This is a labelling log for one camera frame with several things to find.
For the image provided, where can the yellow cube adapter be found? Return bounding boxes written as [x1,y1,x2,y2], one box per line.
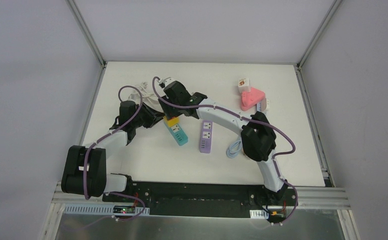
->
[163,116,179,128]

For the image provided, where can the teal power strip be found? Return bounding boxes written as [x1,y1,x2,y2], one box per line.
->
[165,123,188,146]

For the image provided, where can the purple power strip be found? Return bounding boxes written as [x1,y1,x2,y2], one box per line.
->
[199,120,213,154]

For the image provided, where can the light blue power strip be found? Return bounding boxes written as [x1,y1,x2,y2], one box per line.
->
[256,98,270,115]

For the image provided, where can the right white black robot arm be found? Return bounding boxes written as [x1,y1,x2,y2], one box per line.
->
[152,77,288,205]

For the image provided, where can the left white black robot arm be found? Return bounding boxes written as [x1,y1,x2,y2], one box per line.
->
[61,100,164,202]

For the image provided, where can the pink triangular power socket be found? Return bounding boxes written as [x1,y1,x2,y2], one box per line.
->
[240,87,266,111]

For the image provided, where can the white cube adapter with picture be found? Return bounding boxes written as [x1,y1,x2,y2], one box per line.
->
[237,78,251,94]

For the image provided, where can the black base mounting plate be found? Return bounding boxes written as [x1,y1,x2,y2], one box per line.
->
[102,180,297,219]

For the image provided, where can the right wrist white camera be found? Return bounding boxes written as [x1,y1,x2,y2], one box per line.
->
[158,77,175,89]

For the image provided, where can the white coiled cable left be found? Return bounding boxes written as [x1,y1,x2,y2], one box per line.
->
[129,82,160,107]

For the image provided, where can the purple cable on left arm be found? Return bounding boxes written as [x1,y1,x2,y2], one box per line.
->
[83,85,146,222]

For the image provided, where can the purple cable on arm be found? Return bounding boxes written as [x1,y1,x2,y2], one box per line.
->
[152,76,299,226]
[83,85,146,222]

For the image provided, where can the light blue coiled cable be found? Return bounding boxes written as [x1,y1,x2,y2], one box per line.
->
[226,139,244,159]

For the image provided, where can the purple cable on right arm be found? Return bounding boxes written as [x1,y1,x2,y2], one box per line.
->
[152,76,299,226]

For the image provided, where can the aluminium frame rail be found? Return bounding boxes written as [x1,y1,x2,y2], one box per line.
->
[52,181,351,211]

